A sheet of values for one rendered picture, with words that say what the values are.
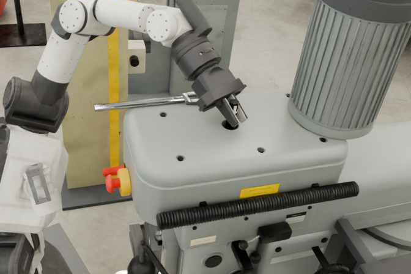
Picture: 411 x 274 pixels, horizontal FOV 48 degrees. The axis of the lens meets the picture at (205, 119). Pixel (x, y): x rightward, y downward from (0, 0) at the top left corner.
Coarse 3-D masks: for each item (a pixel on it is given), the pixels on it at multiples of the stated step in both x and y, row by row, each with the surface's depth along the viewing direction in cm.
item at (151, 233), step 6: (150, 228) 170; (156, 228) 169; (144, 234) 189; (150, 234) 168; (156, 234) 167; (150, 240) 166; (156, 240) 166; (150, 246) 165; (156, 246) 164; (156, 252) 164; (156, 270) 170
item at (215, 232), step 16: (304, 208) 108; (192, 224) 100; (208, 224) 101; (224, 224) 103; (240, 224) 104; (256, 224) 106; (304, 224) 112; (192, 240) 102; (208, 240) 104; (224, 240) 106
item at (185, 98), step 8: (176, 96) 107; (184, 96) 107; (192, 96) 108; (104, 104) 101; (112, 104) 102; (120, 104) 102; (128, 104) 102; (136, 104) 103; (144, 104) 103; (152, 104) 104; (160, 104) 104; (192, 104) 106
